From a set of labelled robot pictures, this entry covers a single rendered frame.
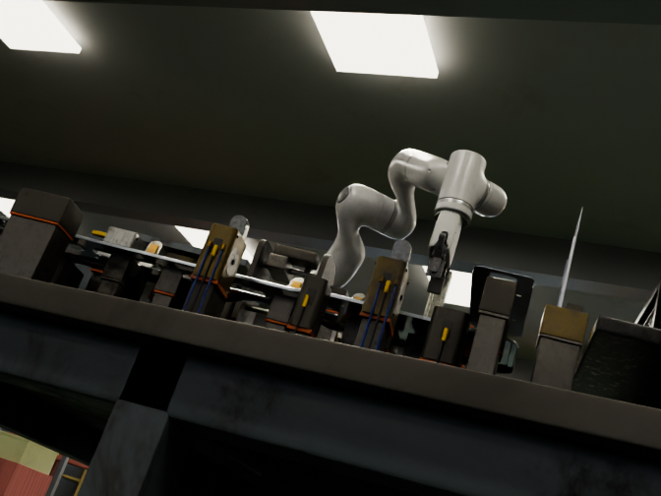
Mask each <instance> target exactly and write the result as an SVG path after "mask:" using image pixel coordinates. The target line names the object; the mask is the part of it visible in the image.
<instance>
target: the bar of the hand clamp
mask: <svg viewBox="0 0 661 496"><path fill-rule="evenodd" d="M451 278H452V272H451V268H448V269H447V271H446V276H445V282H444V286H443V289H442V293H441V295H438V294H434V293H430V296H429V299H428V302H427V305H426V309H425V312H424V315H423V316H426V317H430V318H431V317H432V313H433V310H434V307H435V306H441V307H444V304H445V301H446V297H447V294H448V290H449V287H450V283H451Z"/></svg>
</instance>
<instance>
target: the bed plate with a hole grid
mask: <svg viewBox="0 0 661 496"><path fill-rule="evenodd" d="M0 311H2V312H6V313H10V314H15V315H19V316H23V317H28V318H32V319H36V320H40V321H44V322H49V323H53V324H57V325H62V326H66V327H70V328H75V329H79V330H83V331H88V332H92V333H96V334H101V335H105V336H109V337H114V338H117V339H121V340H126V341H133V342H138V343H142V344H146V345H151V346H155V347H159V348H164V349H168V350H173V351H177V352H181V353H186V354H190V355H194V356H199V357H202V358H206V359H211V360H215V361H219V362H224V363H228V364H232V365H237V366H241V367H245V368H250V369H254V370H258V371H263V372H267V373H271V374H275V375H279V376H283V377H288V378H292V379H296V380H301V381H305V382H310V383H314V384H318V385H323V386H327V387H331V388H336V389H340V390H344V391H348V392H352V393H356V394H361V395H365V396H369V397H374V398H378V399H382V400H387V401H391V402H395V403H403V404H407V405H412V406H416V407H420V408H425V409H429V410H433V411H437V412H441V413H446V414H450V415H454V416H459V417H463V418H467V419H472V420H476V421H480V422H485V423H489V424H493V425H498V426H502V427H506V428H510V429H514V430H518V431H523V432H527V433H531V434H536V435H540V436H544V437H549V438H553V439H557V440H562V441H566V442H571V443H575V444H578V445H583V446H587V447H591V448H596V449H600V450H604V451H609V452H613V453H617V454H622V455H626V456H630V457H635V458H639V459H643V460H648V461H652V462H656V463H660V464H661V409H659V408H654V407H649V406H645V405H640V404H635V403H626V402H621V401H617V400H612V399H607V398H602V397H597V396H592V395H588V394H584V393H579V392H574V391H569V390H564V389H559V388H555V387H550V386H545V385H540V384H535V383H530V382H526V381H521V380H516V379H512V378H507V377H502V376H498V375H493V374H488V373H483V372H478V371H473V370H469V369H464V368H459V367H454V366H449V365H445V364H441V363H436V362H431V361H426V360H421V359H416V358H412V357H407V356H402V355H397V354H392V353H387V352H382V351H378V350H373V349H369V348H364V347H359V346H354V345H350V344H345V343H340V342H335V341H326V340H322V339H317V338H312V337H307V336H302V335H297V334H293V333H288V332H284V331H279V330H274V329H269V328H265V327H260V326H255V325H250V324H245V323H240V322H236V321H231V320H226V319H221V318H216V317H212V316H207V315H203V314H198V313H193V312H188V311H183V310H178V309H174V308H169V307H164V306H159V305H154V304H149V303H146V302H141V301H136V300H131V299H126V298H121V297H117V296H112V295H107V294H102V293H97V292H92V291H88V290H83V289H78V288H73V287H69V286H64V285H59V284H55V283H50V282H45V281H40V280H35V279H27V278H22V277H17V276H12V275H7V274H2V273H0ZM0 384H1V385H3V386H5V387H7V388H9V389H11V390H13V391H15V392H17V393H19V394H21V395H23V396H25V397H27V398H28V399H30V400H32V401H34V402H36V403H39V404H41V405H43V406H45V407H47V408H49V409H51V410H53V411H55V412H57V413H59V414H61V415H63V416H65V417H66V418H68V419H70V420H72V421H74V422H76V423H78V424H80V425H82V426H84V427H86V428H87V429H89V430H91V431H93V432H95V433H97V434H99V435H101V436H102V433H103V431H104V429H105V426H106V424H107V421H108V419H109V417H110V414H111V412H112V411H109V410H105V409H102V408H98V407H94V406H91V405H87V404H83V403H77V402H73V401H70V400H66V399H62V398H59V397H55V396H51V395H48V394H45V393H41V392H38V391H34V390H30V389H27V388H23V387H19V386H16V385H12V384H8V383H5V382H1V381H0ZM186 461H187V462H191V463H194V464H198V465H203V466H207V467H210V468H214V469H217V470H221V471H224V472H228V473H231V474H235V473H233V472H232V471H230V470H228V469H227V468H225V467H223V466H222V465H219V464H218V463H216V462H214V461H213V460H211V459H209V458H208V457H206V456H204V455H202V454H201V453H199V452H197V451H196V450H194V449H192V448H191V449H190V452H189V454H188V457H187V460H186ZM235 475H237V474H235Z"/></svg>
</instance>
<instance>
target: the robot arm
mask: <svg viewBox="0 0 661 496"><path fill-rule="evenodd" d="M485 168H486V160H485V159H484V157H483V156H481V155H480V154H478V153H475V152H473V151H468V150H459V151H455V152H453V153H452V154H451V157H450V160H449V161H447V160H445V159H443V158H441V157H438V156H435V155H430V154H427V153H424V152H421V151H417V150H413V149H407V150H403V151H401V152H400V153H398V154H397V155H396V156H395V157H394V158H393V160H392V161H391V164H390V166H389V170H388V178H389V182H390V185H391V188H392V190H393V192H394V194H395V196H396V198H397V200H393V199H391V198H389V197H388V196H386V195H384V194H382V193H380V192H378V191H376V190H374V189H372V188H370V187H367V186H365V185H361V184H352V185H349V186H347V187H345V188H344V189H343V190H342V191H341V192H340V194H339V195H338V197H337V200H336V204H335V211H336V217H337V224H338V233H337V237H336V239H335V241H334V243H333V245H332V246H331V248H330V249H329V251H328V253H327V255H332V259H333V262H334V265H335V275H334V281H333V285H332V286H335V287H339V288H342V287H344V286H345V285H346V284H347V283H348V282H349V281H350V280H351V279H352V278H353V276H354V275H355V274H356V272H357V271H358V269H359V268H360V266H361V265H362V263H363V261H364V258H365V247H364V244H363V241H362V239H361V236H360V234H359V229H360V227H361V226H367V227H369V228H371V229H373V230H375V231H377V232H379V233H381V234H382V235H384V236H386V237H389V238H392V239H403V238H405V237H407V236H408V235H409V234H411V233H412V231H413V230H414V228H415V225H416V209H415V202H414V190H415V187H418V188H420V189H423V190H425V191H428V192H430V193H433V194H435V195H437V196H439V198H438V201H437V205H436V207H435V210H434V214H435V220H436V221H437V222H436V225H435V228H434V231H433V234H432V237H431V240H430V243H429V246H428V261H429V264H428V267H427V271H426V276H428V277H430V280H429V284H428V287H427V292H429V293H434V294H438V295H441V293H442V289H443V286H444V282H445V276H446V271H447V269H448V268H449V267H450V266H451V261H452V258H453V255H454V252H455V248H456V245H457V241H458V238H459V234H460V231H461V230H462V229H464V228H466V227H467V226H468V225H469V224H470V222H471V219H472V216H473V213H475V214H477V215H479V216H482V217H495V216H497V215H499V214H500V213H501V212H502V211H503V210H504V208H505V207H506V205H507V195H506V193H505V191H504V190H503V189H502V188H501V187H500V186H498V185H496V184H494V183H493V182H491V181H489V180H487V179H486V177H485V175H484V171H485Z"/></svg>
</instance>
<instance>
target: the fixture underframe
mask: <svg viewBox="0 0 661 496"><path fill-rule="evenodd" d="M0 381H1V382H5V383H8V384H12V385H16V386H19V387H23V388H27V389H30V390H34V391H38V392H41V393H45V394H48V395H51V396H55V397H59V398H62V399H66V400H70V401H73V402H77V403H83V404H87V405H91V406H94V407H98V408H102V409H105V410H109V411H112V412H111V414H110V417H109V419H108V421H107V424H106V426H105V429H104V431H103V433H102V436H101V435H99V434H97V433H95V432H93V431H91V430H89V429H87V428H86V427H84V426H82V425H80V424H78V423H76V422H74V421H72V420H70V419H68V418H66V417H65V416H63V415H61V414H59V413H57V412H55V411H53V410H51V409H49V408H47V407H45V406H43V405H41V404H39V403H36V402H34V401H32V400H30V399H28V398H27V397H25V396H23V395H21V394H19V393H17V392H15V391H13V390H11V389H9V388H7V387H5V386H3V385H1V384H0V427H1V428H3V429H5V430H7V431H10V432H12V433H14V434H17V435H19V436H21V437H23V438H26V439H28V440H30V441H32V442H35V443H36V444H38V445H40V446H43V447H45V448H47V449H49V450H52V451H54V452H56V453H59V454H61V455H63V456H65V457H68V458H70V459H72V460H74V461H77V462H79V463H81V464H83V465H87V466H88V467H89V468H88V471H87V473H86V476H85V478H84V480H83V483H82V485H81V488H80V490H79V492H78V495H77V496H173V494H174V491H175V488H176V486H177V483H178V480H179V478H180V475H181V472H182V470H183V467H184V464H185V462H186V460H187V457H188V454H189V452H190V449H191V448H192V449H194V450H196V451H197V452H199V453H201V454H202V455H204V456H206V457H208V458H209V459H211V460H213V461H214V462H216V463H218V464H219V465H222V466H223V467H225V468H227V469H228V470H230V471H232V472H233V473H235V474H237V475H239V476H240V477H242V478H244V479H245V480H247V481H249V482H250V483H252V484H254V485H255V486H257V487H258V488H257V491H256V494H255V496H661V464H660V463H656V462H652V461H648V460H643V459H639V458H635V457H630V456H626V455H622V454H617V453H613V452H609V451H604V450H600V449H596V448H591V447H587V446H583V445H578V444H575V443H571V442H566V441H562V440H557V439H553V438H549V437H544V436H540V435H536V434H531V433H527V432H523V431H518V430H514V429H510V428H506V427H502V426H498V425H493V424H489V423H485V422H480V421H476V420H472V419H467V418H463V417H459V416H454V415H450V414H446V413H441V412H437V411H433V410H429V409H425V408H420V407H416V406H412V405H407V404H403V403H395V402H391V401H387V400H382V399H378V398H374V397H369V396H365V395H361V394H356V393H352V392H348V391H344V390H340V389H336V388H331V387H327V386H323V385H318V384H314V383H310V382H305V381H301V380H296V379H292V378H288V377H283V376H279V375H275V374H271V373H267V372H263V371H258V370H254V369H250V368H245V367H241V366H237V365H232V364H228V363H224V362H219V361H215V360H211V359H206V358H202V357H199V356H194V355H190V354H186V353H181V352H177V351H173V350H168V349H164V348H159V347H155V346H151V345H146V344H142V343H138V342H133V341H126V340H121V339H117V338H114V337H109V336H105V335H101V334H96V333H92V332H88V331H83V330H79V329H75V328H70V327H66V326H62V325H57V324H53V323H49V322H44V321H40V320H36V319H32V318H28V317H23V316H19V315H15V314H10V313H6V312H2V311H0Z"/></svg>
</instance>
